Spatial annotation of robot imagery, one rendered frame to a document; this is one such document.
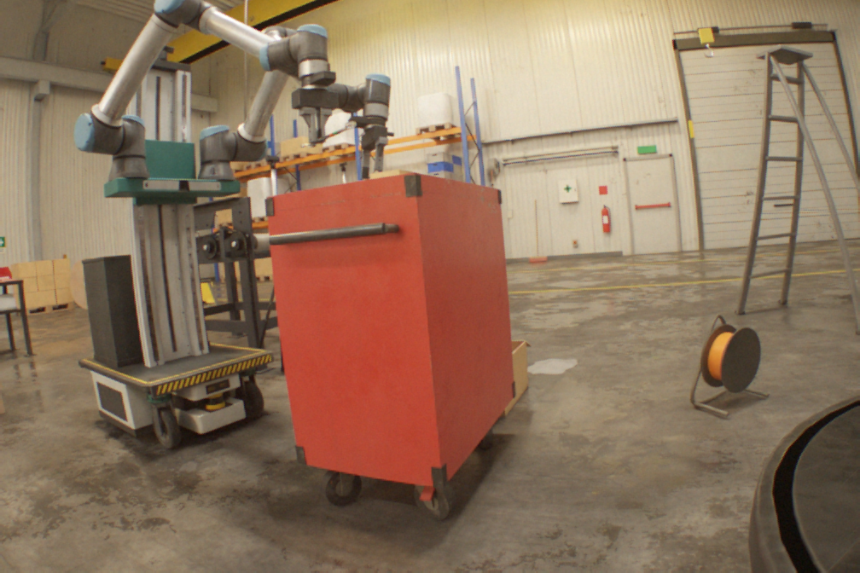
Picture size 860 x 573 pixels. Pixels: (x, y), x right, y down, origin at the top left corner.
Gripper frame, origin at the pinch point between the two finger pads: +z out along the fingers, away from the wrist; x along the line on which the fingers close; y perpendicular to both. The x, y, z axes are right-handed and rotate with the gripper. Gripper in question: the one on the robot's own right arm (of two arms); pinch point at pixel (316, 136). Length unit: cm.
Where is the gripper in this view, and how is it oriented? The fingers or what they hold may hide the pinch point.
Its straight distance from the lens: 142.2
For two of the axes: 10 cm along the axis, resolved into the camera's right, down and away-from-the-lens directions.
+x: -7.4, 0.9, -6.7
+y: -6.7, 0.4, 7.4
